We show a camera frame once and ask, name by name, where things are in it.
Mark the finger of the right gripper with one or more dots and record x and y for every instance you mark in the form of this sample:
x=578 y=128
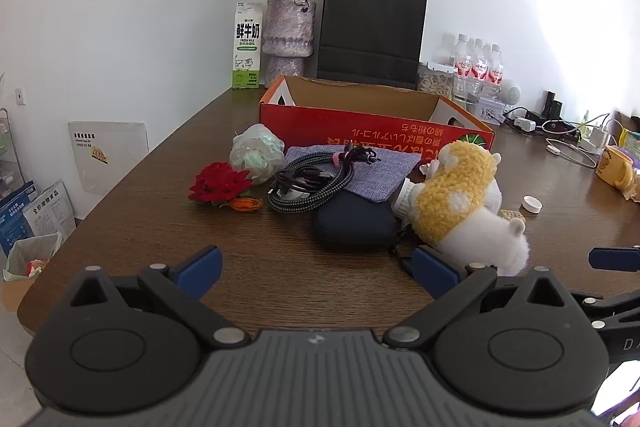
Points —
x=615 y=258

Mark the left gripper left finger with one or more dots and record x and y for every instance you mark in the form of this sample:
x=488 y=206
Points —
x=177 y=291

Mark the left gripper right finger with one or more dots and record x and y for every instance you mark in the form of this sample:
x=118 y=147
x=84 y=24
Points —
x=455 y=289

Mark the yellow white plush toy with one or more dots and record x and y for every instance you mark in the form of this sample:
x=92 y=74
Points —
x=455 y=210

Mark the white bottle cap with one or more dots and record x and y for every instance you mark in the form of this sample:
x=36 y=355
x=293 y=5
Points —
x=532 y=204

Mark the red fabric rose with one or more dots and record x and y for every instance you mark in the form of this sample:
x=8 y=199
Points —
x=220 y=185

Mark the pale green plastic bag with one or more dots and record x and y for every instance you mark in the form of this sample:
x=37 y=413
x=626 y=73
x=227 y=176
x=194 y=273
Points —
x=259 y=152

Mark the small gold packet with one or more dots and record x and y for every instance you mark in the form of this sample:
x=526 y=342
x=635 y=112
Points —
x=510 y=214

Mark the crumpled white tissue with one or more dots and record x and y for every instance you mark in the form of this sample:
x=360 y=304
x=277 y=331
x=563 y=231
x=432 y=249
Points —
x=425 y=169

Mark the dark navy zip case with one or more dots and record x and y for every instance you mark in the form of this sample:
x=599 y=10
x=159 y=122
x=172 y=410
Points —
x=351 y=224

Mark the purple woven pouch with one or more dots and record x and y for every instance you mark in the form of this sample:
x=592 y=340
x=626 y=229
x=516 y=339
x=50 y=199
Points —
x=376 y=182

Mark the cardboard trash box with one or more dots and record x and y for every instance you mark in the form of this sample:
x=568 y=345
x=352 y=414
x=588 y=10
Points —
x=27 y=259

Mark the red cardboard box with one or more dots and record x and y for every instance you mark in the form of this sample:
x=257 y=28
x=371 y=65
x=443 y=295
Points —
x=305 y=112

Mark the blue white paper boxes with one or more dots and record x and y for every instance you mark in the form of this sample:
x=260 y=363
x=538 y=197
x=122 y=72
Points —
x=27 y=213

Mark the white patterned tin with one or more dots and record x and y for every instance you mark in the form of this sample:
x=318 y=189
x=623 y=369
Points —
x=487 y=110

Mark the white round speaker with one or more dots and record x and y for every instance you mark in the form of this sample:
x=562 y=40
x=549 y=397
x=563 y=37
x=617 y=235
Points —
x=510 y=92

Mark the seed filled clear container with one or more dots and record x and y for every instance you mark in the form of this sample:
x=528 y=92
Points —
x=435 y=78

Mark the water bottle pack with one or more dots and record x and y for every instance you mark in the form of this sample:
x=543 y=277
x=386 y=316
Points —
x=469 y=58

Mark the black paper shopping bag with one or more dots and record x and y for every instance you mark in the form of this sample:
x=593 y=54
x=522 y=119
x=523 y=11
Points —
x=371 y=41

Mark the green white milk carton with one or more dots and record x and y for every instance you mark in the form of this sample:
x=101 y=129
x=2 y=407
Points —
x=247 y=46

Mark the purple textured vase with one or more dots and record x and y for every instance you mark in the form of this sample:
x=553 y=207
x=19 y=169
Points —
x=288 y=38

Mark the white charger with cables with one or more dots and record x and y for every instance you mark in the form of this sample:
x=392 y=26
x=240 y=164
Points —
x=581 y=143

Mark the white wall panel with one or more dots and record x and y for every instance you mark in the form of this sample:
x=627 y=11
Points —
x=106 y=151

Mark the wire storage rack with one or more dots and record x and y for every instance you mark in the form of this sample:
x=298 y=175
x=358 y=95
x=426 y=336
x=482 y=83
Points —
x=11 y=172

